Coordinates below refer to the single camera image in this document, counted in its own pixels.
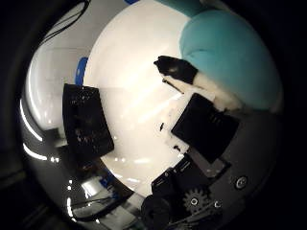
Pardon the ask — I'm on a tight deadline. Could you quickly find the blue plastic chair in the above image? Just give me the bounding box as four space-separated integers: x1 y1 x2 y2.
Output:
74 57 89 86

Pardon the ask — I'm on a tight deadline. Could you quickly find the black slatted plastic crate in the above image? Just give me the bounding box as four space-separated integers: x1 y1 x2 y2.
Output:
61 82 115 161

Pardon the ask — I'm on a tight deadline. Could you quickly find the black cable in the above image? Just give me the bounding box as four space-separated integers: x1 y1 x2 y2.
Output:
41 0 92 44

